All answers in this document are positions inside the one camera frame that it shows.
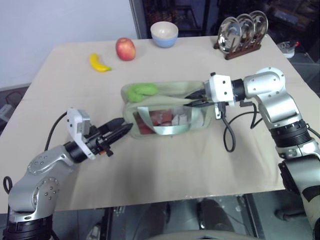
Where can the beige table cover sheet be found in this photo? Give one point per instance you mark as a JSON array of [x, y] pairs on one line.
[[160, 165]]

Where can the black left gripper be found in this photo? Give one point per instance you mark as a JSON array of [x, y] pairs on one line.
[[96, 143]]

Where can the clear bottle with red cap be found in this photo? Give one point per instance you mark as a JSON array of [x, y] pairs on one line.
[[288, 50]]

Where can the white packet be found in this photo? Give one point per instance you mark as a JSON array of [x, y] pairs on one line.
[[178, 117]]

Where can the grey metal frame post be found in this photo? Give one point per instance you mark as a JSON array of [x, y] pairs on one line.
[[137, 18]]

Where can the blue and cream bowl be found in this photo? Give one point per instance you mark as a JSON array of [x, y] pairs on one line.
[[164, 36]]

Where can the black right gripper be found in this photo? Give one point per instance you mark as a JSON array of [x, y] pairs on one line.
[[206, 96]]

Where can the white power strip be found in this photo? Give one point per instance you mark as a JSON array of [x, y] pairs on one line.
[[5, 112]]

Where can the red apple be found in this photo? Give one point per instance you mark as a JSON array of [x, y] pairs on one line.
[[125, 48]]

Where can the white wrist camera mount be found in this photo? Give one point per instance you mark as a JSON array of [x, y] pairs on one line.
[[220, 86], [75, 120]]

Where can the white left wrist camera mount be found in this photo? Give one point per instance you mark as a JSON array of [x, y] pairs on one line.
[[75, 120]]

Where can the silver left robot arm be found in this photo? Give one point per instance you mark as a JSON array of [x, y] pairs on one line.
[[37, 175]]

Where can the green zip pouch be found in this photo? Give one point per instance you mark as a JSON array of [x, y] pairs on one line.
[[172, 105]]

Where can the red packet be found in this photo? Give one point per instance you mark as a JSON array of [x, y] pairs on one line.
[[160, 117]]

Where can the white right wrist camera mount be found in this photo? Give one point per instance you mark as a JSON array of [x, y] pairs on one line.
[[220, 86]]

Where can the yellow banana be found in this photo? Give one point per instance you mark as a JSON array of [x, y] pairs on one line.
[[96, 63]]

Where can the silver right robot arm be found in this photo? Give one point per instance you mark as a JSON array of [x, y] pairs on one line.
[[280, 105]]

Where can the shiny metal plate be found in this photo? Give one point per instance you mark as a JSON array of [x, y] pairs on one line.
[[247, 25], [228, 35], [261, 22]]

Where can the brown wooden plate rack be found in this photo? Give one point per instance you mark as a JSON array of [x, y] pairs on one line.
[[240, 52]]

